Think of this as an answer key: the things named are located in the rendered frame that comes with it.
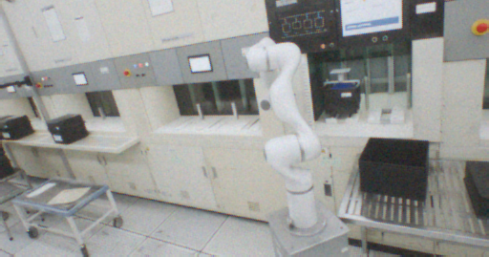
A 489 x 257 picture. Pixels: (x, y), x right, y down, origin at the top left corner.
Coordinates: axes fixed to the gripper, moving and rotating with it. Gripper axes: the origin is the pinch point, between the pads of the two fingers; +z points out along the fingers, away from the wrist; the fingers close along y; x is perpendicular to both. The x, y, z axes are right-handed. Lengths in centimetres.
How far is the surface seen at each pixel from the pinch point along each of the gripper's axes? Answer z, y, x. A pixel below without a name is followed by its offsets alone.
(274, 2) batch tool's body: 3, 0, 52
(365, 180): -39, 50, -37
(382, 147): -12, 56, -33
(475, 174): -31, 92, -34
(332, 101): 22.5, 23.5, -17.1
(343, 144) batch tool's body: 3, 32, -39
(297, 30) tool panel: 2.6, 11.9, 34.1
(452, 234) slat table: -59, 82, -44
